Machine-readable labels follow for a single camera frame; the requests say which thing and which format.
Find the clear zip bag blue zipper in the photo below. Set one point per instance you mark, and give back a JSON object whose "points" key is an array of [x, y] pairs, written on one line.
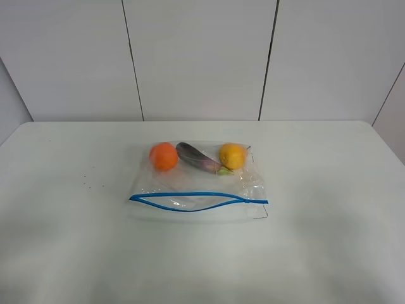
{"points": [[187, 194]]}

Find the purple eggplant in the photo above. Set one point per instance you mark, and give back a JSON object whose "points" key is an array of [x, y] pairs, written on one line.
{"points": [[193, 157]]}

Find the yellow lemon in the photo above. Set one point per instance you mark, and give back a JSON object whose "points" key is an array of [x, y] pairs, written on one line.
{"points": [[232, 156]]}

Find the orange fruit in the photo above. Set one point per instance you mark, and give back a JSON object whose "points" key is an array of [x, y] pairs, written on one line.
{"points": [[163, 156]]}

